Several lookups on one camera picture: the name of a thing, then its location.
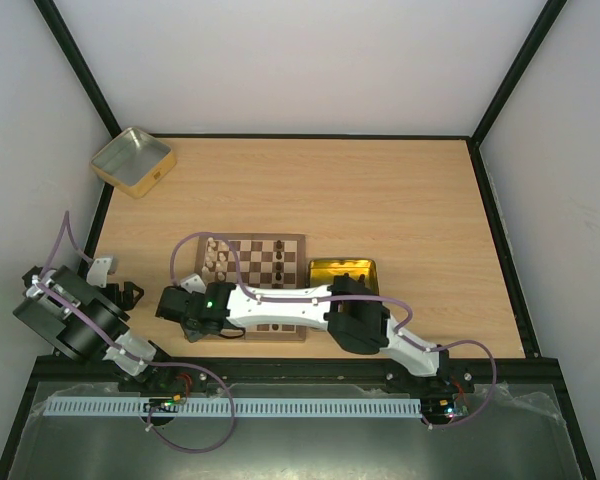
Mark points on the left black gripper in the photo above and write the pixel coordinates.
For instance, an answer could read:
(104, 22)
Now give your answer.
(127, 303)

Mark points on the wooden chess board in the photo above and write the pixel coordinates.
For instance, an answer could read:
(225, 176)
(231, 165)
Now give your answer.
(270, 261)

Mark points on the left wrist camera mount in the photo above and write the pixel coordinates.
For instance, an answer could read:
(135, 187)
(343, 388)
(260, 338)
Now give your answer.
(99, 271)

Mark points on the grey slotted cable duct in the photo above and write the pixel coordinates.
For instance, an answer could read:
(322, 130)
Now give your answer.
(239, 408)

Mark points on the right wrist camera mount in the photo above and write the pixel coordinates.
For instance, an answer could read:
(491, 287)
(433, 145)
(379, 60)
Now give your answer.
(193, 283)

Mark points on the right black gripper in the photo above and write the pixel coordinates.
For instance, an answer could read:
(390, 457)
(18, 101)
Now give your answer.
(172, 305)

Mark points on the black metal frame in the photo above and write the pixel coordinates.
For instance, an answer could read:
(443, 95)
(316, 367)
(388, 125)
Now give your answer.
(541, 27)

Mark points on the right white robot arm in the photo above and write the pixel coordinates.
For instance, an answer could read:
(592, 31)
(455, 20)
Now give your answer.
(359, 321)

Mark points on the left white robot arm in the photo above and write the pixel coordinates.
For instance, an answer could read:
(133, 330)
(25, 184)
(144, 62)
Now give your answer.
(81, 323)

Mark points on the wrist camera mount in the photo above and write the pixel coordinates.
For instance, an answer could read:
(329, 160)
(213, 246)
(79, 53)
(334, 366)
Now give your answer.
(193, 283)
(99, 271)

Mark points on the gold tin lid tray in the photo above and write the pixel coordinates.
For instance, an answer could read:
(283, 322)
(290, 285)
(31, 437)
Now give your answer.
(323, 271)

